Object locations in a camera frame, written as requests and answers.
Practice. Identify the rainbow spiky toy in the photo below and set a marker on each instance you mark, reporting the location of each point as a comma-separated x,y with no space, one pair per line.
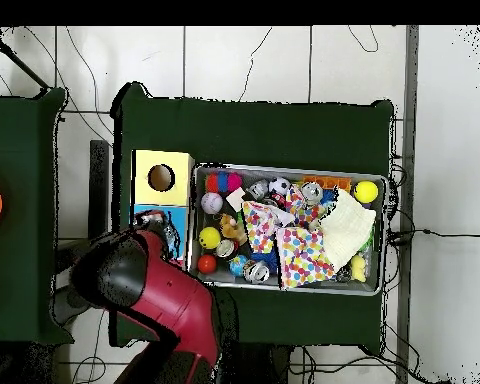
224,182

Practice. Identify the silver and blue can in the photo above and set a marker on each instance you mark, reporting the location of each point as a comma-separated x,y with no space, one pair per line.
256,272

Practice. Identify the shallow clear bin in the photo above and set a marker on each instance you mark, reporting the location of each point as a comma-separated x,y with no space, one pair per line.
382,224

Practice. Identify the yellow rubber duck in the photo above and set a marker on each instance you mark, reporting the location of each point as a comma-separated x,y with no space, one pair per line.
358,267

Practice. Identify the yellow smiley ball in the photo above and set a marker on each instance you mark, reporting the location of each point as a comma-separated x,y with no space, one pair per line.
210,238

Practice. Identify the black and white soccer ball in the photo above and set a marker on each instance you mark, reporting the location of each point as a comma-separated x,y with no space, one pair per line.
279,186

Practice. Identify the crushed silver can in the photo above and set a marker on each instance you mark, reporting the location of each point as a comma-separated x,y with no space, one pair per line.
312,193

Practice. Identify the wooden box with three holes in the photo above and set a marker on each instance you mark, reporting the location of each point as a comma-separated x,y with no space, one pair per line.
148,172

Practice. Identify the black flat panel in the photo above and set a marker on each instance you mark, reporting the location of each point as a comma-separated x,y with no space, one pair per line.
99,192

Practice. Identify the large polka dot cloth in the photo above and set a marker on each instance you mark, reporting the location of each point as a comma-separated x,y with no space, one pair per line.
304,256

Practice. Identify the cream muslin cloth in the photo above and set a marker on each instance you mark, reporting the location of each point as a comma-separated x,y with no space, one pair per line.
348,228

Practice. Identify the green covered side table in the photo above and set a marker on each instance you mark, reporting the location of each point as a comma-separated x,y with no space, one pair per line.
24,240

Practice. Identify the white baseball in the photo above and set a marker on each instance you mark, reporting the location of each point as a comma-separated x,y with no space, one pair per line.
212,202

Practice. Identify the red ball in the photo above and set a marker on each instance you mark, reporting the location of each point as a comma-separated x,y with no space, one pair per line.
207,263

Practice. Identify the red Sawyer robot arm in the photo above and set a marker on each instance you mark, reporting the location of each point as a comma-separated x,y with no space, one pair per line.
168,300

